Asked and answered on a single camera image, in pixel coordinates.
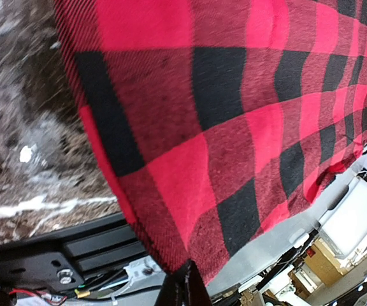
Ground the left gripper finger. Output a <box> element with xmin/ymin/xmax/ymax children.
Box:
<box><xmin>157</xmin><ymin>260</ymin><xmax>212</xmax><ymax>306</ymax></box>

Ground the red black plaid shirt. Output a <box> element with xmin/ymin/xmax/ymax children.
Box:
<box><xmin>54</xmin><ymin>1</ymin><xmax>367</xmax><ymax>283</ymax></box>

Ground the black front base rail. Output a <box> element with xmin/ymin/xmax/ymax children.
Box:
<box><xmin>0</xmin><ymin>213</ymin><xmax>147</xmax><ymax>292</ymax></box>

